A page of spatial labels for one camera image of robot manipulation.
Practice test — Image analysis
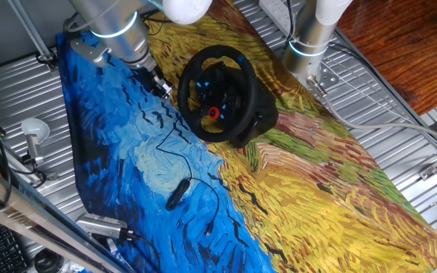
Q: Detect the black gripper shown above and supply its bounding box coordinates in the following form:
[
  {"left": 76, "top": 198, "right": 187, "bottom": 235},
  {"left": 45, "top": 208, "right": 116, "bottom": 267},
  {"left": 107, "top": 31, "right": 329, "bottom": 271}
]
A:
[{"left": 133, "top": 62, "right": 174, "bottom": 100}]

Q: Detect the black racing steering wheel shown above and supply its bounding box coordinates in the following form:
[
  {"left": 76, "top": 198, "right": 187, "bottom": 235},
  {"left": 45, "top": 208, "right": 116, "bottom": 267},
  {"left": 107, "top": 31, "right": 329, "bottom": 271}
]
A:
[{"left": 176, "top": 44, "right": 259, "bottom": 144}]

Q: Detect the white power strip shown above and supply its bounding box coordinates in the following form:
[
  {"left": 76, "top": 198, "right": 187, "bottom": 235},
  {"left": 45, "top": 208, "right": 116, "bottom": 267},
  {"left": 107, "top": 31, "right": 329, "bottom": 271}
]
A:
[{"left": 258, "top": 0, "right": 296, "bottom": 37}]

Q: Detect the painted wheat field mat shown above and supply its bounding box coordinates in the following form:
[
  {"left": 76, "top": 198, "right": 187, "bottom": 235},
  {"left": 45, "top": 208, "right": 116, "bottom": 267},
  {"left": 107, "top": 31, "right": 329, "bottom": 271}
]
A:
[{"left": 55, "top": 0, "right": 437, "bottom": 273}]

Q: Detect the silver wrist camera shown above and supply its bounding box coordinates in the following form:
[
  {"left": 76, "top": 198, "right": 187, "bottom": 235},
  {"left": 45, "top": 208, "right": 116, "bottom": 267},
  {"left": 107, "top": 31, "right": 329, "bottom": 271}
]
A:
[{"left": 69, "top": 37, "right": 110, "bottom": 69}]

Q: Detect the black steering wheel usb cable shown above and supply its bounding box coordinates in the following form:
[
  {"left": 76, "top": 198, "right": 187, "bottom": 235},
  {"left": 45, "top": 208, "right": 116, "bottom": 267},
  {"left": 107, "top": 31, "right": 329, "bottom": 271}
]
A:
[{"left": 154, "top": 115, "right": 222, "bottom": 238}]

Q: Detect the aluminium frame pole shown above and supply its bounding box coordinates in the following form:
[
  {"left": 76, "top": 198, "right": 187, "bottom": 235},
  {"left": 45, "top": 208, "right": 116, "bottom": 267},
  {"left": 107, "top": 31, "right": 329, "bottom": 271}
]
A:
[{"left": 8, "top": 0, "right": 58, "bottom": 72}]

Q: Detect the silver depth camera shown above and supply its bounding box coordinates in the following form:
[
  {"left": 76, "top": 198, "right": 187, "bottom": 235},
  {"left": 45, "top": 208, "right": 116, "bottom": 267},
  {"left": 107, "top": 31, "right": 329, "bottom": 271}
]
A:
[{"left": 74, "top": 212, "right": 136, "bottom": 242}]

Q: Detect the black camera cable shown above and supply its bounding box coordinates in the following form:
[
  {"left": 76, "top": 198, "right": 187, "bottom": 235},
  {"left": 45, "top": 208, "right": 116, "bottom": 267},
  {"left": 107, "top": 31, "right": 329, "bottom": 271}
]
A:
[{"left": 125, "top": 231, "right": 162, "bottom": 273}]

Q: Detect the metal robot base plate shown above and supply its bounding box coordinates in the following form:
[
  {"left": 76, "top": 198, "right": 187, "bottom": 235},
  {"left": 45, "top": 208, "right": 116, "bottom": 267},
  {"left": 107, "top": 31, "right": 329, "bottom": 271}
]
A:
[{"left": 305, "top": 60, "right": 341, "bottom": 92}]

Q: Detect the aluminium frame beam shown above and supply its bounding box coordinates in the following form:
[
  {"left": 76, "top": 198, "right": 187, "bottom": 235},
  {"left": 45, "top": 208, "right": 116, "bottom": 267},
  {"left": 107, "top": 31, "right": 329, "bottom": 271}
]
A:
[{"left": 0, "top": 157, "right": 128, "bottom": 273}]

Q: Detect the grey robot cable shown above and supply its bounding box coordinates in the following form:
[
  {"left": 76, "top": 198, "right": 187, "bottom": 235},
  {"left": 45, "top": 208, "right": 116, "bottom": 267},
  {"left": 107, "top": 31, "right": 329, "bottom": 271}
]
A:
[{"left": 306, "top": 75, "right": 437, "bottom": 151}]

